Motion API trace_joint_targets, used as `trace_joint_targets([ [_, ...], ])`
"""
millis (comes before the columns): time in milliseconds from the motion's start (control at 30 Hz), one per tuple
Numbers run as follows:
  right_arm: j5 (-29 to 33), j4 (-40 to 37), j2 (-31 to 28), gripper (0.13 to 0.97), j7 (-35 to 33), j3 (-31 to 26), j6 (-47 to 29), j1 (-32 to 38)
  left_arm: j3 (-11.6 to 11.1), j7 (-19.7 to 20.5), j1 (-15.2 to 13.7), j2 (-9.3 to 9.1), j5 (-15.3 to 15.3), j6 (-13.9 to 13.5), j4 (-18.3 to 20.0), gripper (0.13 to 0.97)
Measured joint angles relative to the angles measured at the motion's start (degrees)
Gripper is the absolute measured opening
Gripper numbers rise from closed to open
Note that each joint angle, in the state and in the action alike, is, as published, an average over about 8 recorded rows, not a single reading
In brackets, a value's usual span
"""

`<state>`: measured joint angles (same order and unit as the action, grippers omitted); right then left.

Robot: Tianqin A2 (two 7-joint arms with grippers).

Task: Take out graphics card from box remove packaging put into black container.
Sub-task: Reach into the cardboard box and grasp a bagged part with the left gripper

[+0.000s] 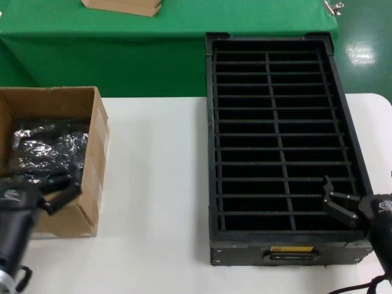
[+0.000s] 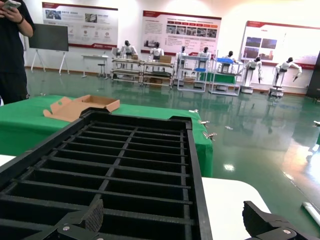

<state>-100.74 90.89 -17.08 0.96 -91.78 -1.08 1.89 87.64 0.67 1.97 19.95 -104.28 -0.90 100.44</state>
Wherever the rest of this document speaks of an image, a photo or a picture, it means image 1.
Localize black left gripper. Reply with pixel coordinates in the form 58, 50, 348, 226
0, 164, 83, 272

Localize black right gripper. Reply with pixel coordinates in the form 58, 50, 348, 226
321, 175, 392, 276

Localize translucent antistatic bag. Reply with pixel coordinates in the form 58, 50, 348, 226
12, 119, 91, 184

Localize open brown cardboard box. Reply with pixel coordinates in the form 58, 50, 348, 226
0, 86, 110, 239

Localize yellow container label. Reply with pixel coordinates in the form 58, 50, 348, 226
270, 246, 314, 254

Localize black slotted container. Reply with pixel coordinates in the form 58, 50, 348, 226
204, 31, 375, 266

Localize green tablecloth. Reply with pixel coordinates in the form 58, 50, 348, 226
0, 0, 339, 98

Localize wooden block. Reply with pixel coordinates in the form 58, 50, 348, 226
81, 0, 162, 18

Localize metal binder clip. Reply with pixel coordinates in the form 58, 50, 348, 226
323, 0, 344, 15

